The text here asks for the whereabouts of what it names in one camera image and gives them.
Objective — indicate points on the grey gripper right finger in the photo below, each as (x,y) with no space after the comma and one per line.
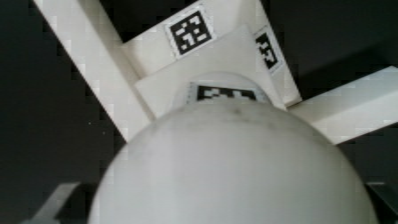
(384,199)

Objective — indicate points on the white right fence wall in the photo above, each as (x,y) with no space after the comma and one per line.
(354,109)

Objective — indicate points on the white fence wall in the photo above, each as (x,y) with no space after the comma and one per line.
(82,27)
(354,109)

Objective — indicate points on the white lamp bulb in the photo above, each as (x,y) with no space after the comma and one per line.
(229,164)

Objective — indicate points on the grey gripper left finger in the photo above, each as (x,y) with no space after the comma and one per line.
(45,216)

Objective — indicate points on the white lamp base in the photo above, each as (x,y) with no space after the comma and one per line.
(213,38)

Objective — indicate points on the white front fence wall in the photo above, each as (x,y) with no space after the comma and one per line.
(82,27)

